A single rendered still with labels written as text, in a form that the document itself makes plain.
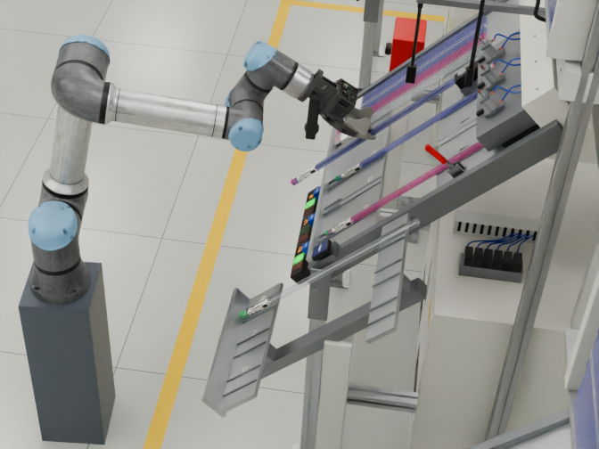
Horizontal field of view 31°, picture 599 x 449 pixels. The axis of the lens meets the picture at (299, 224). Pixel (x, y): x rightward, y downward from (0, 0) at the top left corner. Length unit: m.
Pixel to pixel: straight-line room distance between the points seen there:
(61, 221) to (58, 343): 0.36
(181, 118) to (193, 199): 1.52
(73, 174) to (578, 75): 1.25
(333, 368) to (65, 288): 0.77
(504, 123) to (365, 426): 1.20
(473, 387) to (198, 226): 1.34
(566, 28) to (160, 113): 0.90
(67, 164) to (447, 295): 1.00
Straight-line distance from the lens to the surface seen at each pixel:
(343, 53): 4.78
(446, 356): 2.82
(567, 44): 2.22
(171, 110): 2.45
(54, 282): 2.79
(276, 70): 2.52
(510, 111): 2.39
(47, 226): 2.70
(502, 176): 2.42
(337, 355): 2.35
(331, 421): 2.53
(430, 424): 3.03
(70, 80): 2.47
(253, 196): 3.96
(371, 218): 2.61
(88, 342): 2.88
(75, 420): 3.14
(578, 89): 2.25
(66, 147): 2.70
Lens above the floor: 2.54
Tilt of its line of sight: 41 degrees down
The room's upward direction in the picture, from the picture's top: 3 degrees clockwise
